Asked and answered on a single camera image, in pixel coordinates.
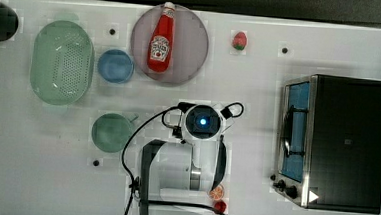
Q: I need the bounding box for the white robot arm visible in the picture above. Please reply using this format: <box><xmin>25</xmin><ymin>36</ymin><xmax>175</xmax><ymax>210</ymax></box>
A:
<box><xmin>138</xmin><ymin>102</ymin><xmax>235</xmax><ymax>215</ymax></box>

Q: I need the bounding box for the green mug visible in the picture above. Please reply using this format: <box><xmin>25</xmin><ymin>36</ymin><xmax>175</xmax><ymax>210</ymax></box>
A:
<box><xmin>91</xmin><ymin>113</ymin><xmax>139</xmax><ymax>153</ymax></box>

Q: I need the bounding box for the red ketchup bottle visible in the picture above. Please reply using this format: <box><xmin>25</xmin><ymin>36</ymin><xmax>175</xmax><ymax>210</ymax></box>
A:
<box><xmin>147</xmin><ymin>2</ymin><xmax>176</xmax><ymax>73</ymax></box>

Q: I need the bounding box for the grey round plate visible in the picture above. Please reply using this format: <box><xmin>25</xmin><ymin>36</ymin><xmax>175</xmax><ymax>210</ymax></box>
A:
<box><xmin>130</xmin><ymin>5</ymin><xmax>209</xmax><ymax>85</ymax></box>

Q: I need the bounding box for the toy strawberry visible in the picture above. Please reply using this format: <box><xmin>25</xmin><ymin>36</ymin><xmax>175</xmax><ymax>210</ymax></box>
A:
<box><xmin>231</xmin><ymin>31</ymin><xmax>248</xmax><ymax>51</ymax></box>

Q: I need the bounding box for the blue bowl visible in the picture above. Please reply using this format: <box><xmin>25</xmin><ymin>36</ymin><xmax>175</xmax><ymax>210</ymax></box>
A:
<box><xmin>98</xmin><ymin>49</ymin><xmax>134</xmax><ymax>84</ymax></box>

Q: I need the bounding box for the toy orange half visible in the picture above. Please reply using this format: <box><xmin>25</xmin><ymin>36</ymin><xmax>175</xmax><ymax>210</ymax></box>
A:
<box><xmin>209</xmin><ymin>184</ymin><xmax>225</xmax><ymax>201</ymax></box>

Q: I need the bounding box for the small red toy fruit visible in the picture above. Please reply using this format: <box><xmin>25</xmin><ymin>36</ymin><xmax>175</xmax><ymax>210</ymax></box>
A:
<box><xmin>213</xmin><ymin>201</ymin><xmax>227</xmax><ymax>213</ymax></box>

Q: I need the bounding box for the green perforated colander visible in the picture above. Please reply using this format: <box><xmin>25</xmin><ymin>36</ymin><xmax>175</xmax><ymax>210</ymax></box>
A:
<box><xmin>30</xmin><ymin>20</ymin><xmax>95</xmax><ymax>106</ymax></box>

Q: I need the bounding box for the black toaster oven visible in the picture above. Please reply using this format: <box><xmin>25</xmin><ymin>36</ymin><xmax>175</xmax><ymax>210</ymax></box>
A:
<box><xmin>270</xmin><ymin>74</ymin><xmax>381</xmax><ymax>214</ymax></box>

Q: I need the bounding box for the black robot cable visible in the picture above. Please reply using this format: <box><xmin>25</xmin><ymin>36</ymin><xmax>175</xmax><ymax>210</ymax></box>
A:
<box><xmin>117</xmin><ymin>94</ymin><xmax>246</xmax><ymax>215</ymax></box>

